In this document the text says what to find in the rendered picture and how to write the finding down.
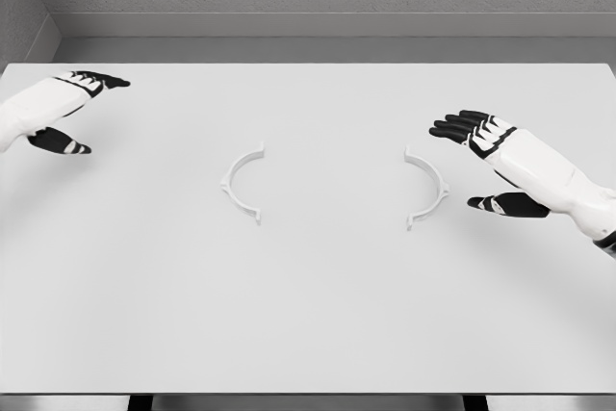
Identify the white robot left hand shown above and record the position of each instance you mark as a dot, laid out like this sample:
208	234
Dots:
45	100

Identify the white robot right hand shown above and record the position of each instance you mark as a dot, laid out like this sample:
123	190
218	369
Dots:
524	165

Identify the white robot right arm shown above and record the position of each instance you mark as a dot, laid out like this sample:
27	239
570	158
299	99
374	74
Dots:
594	209

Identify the wide white table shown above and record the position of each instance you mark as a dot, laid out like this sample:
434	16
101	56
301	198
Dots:
308	310

